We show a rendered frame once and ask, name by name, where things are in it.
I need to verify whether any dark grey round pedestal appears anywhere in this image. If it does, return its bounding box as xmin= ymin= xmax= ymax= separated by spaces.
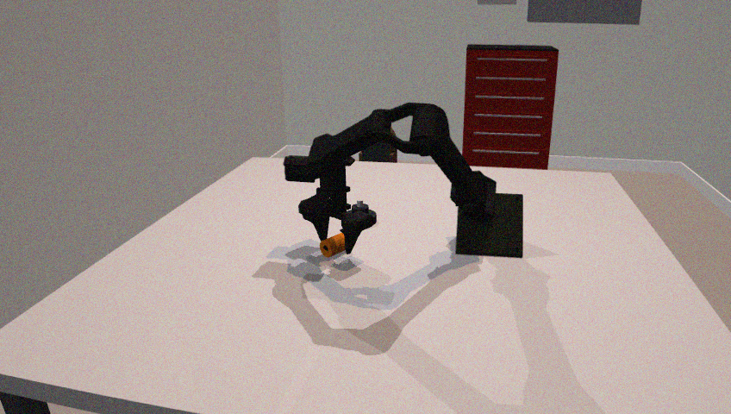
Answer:
xmin=347 ymin=199 xmax=377 ymax=225

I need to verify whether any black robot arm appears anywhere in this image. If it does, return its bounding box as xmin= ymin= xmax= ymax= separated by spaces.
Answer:
xmin=283 ymin=103 xmax=497 ymax=225

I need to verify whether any orange knob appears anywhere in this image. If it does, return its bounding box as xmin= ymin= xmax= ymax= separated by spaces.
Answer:
xmin=320 ymin=233 xmax=346 ymax=258

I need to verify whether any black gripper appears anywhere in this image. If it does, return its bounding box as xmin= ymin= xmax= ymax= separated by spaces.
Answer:
xmin=314 ymin=183 xmax=373 ymax=254

